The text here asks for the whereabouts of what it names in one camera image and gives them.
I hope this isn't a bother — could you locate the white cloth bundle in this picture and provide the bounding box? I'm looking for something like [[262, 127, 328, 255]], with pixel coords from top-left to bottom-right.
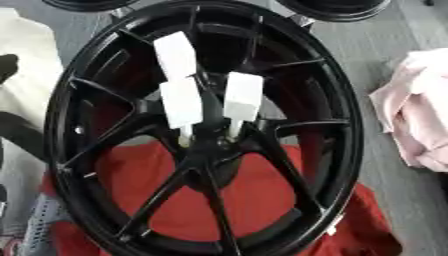
[[0, 7, 65, 132]]

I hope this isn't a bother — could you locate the black round wheel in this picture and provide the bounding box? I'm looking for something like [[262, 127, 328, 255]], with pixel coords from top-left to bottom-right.
[[40, 0, 142, 13], [273, 0, 394, 23]]

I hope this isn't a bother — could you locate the white pin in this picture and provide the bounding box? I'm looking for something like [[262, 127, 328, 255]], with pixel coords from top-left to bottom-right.
[[157, 77, 205, 148], [222, 71, 266, 140], [152, 30, 200, 82]]

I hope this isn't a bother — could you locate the pink cloth bundle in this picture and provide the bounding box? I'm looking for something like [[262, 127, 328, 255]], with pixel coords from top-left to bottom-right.
[[367, 47, 448, 174]]

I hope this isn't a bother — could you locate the black spoked wheel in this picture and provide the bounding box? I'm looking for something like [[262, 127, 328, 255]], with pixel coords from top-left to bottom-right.
[[42, 0, 366, 256]]

